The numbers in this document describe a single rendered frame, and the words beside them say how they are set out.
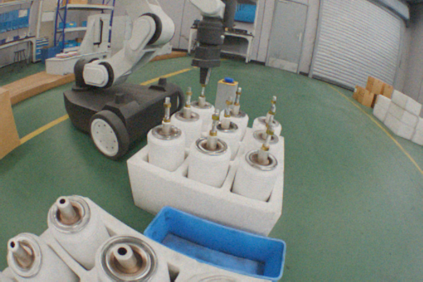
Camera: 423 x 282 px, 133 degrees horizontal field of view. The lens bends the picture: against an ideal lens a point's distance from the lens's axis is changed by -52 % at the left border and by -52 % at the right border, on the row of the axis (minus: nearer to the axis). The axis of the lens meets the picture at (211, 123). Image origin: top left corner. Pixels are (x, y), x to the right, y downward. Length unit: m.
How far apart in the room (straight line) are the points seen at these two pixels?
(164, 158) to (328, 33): 5.55
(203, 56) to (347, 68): 5.53
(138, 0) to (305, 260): 1.12
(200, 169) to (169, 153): 0.08
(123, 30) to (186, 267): 3.01
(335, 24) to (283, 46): 1.79
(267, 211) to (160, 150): 0.28
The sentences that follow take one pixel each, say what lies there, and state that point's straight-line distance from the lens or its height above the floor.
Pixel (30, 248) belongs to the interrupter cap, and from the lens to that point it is 0.32.
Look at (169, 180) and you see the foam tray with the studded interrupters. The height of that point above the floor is 0.18.
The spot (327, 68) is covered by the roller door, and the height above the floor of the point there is 0.40.
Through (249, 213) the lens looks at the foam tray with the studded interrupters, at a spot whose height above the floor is 0.16.
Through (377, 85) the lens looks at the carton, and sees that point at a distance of 4.16.
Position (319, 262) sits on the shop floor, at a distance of 0.64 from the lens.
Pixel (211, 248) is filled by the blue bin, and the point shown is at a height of 0.01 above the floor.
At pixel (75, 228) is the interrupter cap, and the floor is 0.25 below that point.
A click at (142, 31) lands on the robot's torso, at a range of 0.79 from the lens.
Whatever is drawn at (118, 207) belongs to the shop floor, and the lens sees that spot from 0.63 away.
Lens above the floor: 0.48
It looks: 25 degrees down
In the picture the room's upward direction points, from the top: 8 degrees clockwise
